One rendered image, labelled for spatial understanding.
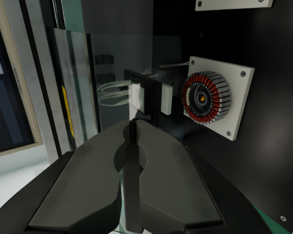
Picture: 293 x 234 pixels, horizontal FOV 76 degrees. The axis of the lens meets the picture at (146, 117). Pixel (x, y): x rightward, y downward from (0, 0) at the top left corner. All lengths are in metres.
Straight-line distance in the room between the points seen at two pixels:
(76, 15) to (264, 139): 0.39
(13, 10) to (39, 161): 7.82
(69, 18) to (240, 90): 0.32
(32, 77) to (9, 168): 7.81
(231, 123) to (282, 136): 0.09
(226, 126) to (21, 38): 0.40
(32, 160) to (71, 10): 7.78
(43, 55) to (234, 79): 0.34
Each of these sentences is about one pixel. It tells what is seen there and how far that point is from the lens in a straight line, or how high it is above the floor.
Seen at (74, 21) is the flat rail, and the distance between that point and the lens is 0.36.
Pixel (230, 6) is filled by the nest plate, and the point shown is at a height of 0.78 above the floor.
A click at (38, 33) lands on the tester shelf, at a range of 0.36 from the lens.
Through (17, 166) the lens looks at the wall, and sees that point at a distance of 8.12.
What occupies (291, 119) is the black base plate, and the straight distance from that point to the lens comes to 0.38.
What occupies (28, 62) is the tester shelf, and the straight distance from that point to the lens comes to 0.36.
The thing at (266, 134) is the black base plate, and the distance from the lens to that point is 0.40.
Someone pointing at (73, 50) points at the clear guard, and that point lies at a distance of 0.21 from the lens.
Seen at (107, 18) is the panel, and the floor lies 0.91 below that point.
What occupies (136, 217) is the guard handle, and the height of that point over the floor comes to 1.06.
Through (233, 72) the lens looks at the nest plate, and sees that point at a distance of 0.40.
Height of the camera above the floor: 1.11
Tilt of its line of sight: 29 degrees down
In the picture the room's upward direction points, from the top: 105 degrees counter-clockwise
